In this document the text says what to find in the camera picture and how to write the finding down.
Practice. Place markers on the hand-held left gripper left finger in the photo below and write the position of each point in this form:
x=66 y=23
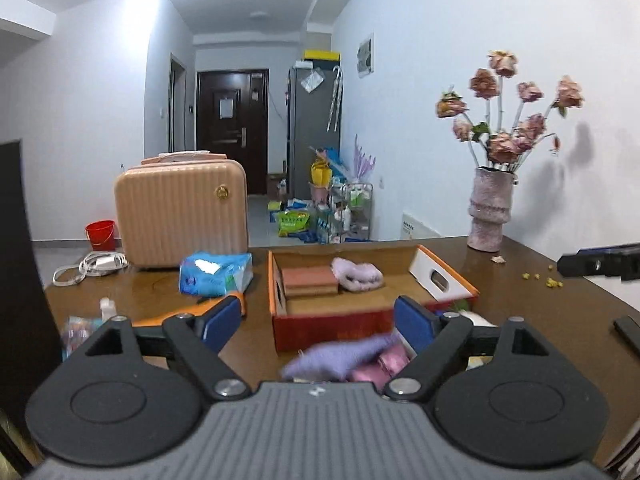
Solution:
x=222 y=319

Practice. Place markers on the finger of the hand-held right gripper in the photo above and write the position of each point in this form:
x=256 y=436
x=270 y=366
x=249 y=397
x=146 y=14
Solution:
x=595 y=264

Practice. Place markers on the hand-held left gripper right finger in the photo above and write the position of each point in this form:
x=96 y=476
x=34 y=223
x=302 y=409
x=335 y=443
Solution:
x=412 y=321

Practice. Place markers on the orange cardboard box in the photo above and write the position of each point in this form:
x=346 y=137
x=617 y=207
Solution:
x=330 y=305

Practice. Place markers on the purple fuzzy cloth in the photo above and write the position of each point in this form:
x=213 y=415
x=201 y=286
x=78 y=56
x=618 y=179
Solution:
x=335 y=360

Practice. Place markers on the orange plastic tool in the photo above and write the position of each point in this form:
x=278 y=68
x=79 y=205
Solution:
x=240 y=305

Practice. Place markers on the blue tissue pack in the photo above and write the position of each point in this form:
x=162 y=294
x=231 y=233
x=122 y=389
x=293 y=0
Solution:
x=215 y=274

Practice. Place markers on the yellow petal crumbs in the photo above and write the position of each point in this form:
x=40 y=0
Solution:
x=550 y=282

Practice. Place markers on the pink fuzzy cloth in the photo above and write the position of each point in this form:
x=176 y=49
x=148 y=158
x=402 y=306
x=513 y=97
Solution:
x=375 y=372

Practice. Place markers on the black flat device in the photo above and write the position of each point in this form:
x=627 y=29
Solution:
x=629 y=332

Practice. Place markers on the white flat carton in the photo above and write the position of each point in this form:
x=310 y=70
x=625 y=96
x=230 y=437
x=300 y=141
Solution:
x=417 y=227

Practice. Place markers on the brown sponge block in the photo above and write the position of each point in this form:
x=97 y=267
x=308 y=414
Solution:
x=307 y=277

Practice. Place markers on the small white bottle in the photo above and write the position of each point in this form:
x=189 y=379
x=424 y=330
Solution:
x=107 y=309

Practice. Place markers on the pink ribbed suitcase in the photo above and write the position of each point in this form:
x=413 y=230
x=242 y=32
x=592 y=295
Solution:
x=180 y=210

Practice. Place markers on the pink textured vase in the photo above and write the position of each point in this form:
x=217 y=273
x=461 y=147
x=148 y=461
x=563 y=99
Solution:
x=490 y=210

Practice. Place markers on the green bag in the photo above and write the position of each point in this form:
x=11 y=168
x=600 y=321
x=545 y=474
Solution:
x=293 y=224

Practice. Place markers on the colourful snack packet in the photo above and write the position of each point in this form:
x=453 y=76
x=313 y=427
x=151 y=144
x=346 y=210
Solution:
x=75 y=335

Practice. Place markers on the red bucket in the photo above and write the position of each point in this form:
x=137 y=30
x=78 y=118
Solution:
x=100 y=235

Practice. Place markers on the dried pink flower bouquet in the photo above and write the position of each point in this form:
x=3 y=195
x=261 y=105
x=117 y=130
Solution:
x=502 y=147

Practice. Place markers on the dark brown entrance door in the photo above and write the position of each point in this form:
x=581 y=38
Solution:
x=232 y=150

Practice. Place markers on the yellow bag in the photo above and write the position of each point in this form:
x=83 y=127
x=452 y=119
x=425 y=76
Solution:
x=321 y=172

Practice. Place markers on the grey refrigerator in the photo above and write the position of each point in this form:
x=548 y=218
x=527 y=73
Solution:
x=310 y=135

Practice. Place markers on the black panel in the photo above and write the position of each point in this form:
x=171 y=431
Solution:
x=20 y=285

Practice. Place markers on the white paper notice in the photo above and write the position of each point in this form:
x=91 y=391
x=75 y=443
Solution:
x=226 y=108

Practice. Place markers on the grey interior door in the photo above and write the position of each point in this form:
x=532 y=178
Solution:
x=177 y=110

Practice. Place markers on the folded umbrella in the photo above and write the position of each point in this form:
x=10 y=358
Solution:
x=336 y=100

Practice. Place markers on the clear pouch with papers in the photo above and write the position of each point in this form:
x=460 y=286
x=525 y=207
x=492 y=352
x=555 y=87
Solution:
x=313 y=81

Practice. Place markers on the yellow and black box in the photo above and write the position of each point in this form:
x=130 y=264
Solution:
x=322 y=54

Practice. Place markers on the white wall panel box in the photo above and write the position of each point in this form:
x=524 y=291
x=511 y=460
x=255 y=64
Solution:
x=365 y=56

